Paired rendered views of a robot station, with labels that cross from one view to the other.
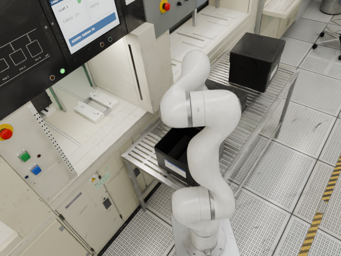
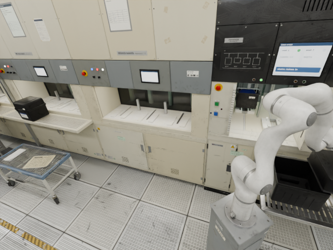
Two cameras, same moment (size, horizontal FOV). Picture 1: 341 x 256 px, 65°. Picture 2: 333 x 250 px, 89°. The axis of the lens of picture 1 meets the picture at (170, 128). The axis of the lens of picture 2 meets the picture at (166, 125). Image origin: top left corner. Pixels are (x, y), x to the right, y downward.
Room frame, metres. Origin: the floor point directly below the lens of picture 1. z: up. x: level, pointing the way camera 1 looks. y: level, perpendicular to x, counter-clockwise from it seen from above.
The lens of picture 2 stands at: (-0.18, -0.53, 1.87)
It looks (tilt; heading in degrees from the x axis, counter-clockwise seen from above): 32 degrees down; 71
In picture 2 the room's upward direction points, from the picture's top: 4 degrees counter-clockwise
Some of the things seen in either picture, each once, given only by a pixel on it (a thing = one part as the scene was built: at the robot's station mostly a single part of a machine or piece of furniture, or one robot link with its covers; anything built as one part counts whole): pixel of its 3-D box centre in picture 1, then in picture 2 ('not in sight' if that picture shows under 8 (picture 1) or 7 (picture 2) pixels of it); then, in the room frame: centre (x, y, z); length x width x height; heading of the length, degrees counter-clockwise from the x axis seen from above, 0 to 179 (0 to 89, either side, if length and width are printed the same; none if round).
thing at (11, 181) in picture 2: not in sight; (39, 169); (-1.28, 1.69, 0.24); 0.97 x 0.52 x 0.48; 140
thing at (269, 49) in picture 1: (255, 62); not in sight; (1.55, -0.66, 0.89); 0.29 x 0.29 x 0.25; 51
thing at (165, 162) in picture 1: (190, 151); (294, 181); (0.89, -0.09, 0.85); 0.28 x 0.28 x 0.17; 47
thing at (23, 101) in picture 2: not in sight; (31, 108); (-1.20, 2.18, 0.93); 0.30 x 0.28 x 0.26; 134
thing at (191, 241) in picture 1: (204, 231); (242, 204); (0.44, -0.09, 0.85); 0.19 x 0.19 x 0.18
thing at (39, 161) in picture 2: not in sight; (39, 160); (-1.16, 1.55, 0.47); 0.31 x 0.23 x 0.02; 159
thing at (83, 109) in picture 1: (96, 105); (273, 124); (1.31, 0.45, 0.89); 0.22 x 0.21 x 0.04; 47
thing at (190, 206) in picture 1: (196, 211); (245, 177); (0.44, -0.05, 1.07); 0.19 x 0.12 x 0.24; 86
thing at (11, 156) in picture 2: not in sight; (15, 154); (-1.52, 1.85, 0.47); 0.23 x 0.12 x 0.02; 54
